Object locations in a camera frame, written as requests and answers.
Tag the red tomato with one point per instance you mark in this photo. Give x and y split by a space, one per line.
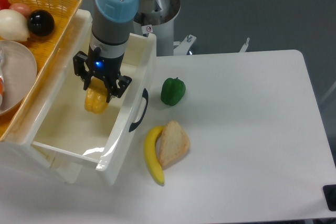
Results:
4 4

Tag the black object at table edge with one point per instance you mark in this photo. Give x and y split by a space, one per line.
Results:
330 196

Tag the white mounting bracket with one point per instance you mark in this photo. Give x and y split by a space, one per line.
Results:
184 47

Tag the slice of bread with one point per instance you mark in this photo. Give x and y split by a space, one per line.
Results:
174 143

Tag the white open top drawer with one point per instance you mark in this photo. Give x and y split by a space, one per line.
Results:
99 141

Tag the black drawer handle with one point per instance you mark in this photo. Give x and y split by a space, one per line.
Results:
140 114

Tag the white onion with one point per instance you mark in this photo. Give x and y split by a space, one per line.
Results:
14 26

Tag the yellow wicker basket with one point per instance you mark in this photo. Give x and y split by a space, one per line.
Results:
44 50

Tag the white drawer cabinet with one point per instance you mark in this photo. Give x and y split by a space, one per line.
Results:
18 149

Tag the pink round fruit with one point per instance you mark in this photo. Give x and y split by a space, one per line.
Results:
22 8

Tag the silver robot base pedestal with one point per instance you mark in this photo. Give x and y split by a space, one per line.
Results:
157 17

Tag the yellow banana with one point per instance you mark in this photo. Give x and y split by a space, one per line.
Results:
149 151

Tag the black ball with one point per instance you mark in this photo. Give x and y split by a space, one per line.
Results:
41 23

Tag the beige bowl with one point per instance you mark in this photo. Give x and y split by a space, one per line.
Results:
19 70

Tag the yellow bell pepper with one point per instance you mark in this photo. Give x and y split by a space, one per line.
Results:
96 96

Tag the green bell pepper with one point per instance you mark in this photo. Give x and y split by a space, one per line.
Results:
173 89

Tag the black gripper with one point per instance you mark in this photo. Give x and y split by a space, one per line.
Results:
102 65

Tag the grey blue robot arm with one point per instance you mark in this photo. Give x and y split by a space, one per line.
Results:
113 22

